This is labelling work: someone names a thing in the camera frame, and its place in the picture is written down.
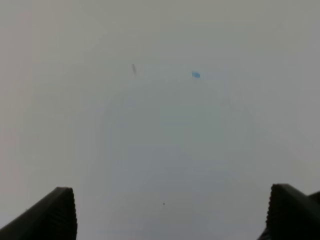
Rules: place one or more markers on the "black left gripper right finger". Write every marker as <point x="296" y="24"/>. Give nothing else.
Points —
<point x="292" y="215"/>

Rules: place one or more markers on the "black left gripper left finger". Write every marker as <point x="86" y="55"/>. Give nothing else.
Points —
<point x="54" y="217"/>

